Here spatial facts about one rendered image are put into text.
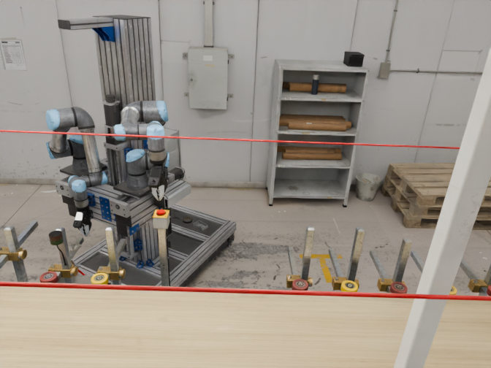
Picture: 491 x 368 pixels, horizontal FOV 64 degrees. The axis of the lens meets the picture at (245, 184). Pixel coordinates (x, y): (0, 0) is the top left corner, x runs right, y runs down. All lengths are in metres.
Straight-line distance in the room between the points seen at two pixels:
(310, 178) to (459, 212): 4.10
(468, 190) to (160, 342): 1.34
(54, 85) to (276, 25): 2.45
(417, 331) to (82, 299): 1.48
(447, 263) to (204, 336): 1.13
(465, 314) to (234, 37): 3.31
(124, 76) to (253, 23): 2.03
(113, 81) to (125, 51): 0.23
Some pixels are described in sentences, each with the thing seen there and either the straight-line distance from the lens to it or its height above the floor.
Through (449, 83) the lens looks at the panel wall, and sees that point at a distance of 5.10.
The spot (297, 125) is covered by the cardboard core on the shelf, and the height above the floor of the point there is 0.95.
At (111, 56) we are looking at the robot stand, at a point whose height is 1.80.
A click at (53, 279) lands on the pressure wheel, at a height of 0.91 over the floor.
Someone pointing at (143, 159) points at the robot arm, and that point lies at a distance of 2.56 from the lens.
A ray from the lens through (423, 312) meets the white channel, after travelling 1.03.
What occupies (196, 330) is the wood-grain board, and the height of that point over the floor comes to 0.90.
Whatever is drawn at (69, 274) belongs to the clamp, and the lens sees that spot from 2.31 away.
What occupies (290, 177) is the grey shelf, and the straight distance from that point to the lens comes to 4.87.
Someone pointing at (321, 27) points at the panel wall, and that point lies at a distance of 4.48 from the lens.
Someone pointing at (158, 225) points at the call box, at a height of 1.17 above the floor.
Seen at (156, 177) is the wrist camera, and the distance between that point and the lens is 1.82.
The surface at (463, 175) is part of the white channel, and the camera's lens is 0.86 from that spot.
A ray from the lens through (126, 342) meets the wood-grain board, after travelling 1.82.
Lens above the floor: 2.23
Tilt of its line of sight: 26 degrees down
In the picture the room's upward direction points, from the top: 3 degrees clockwise
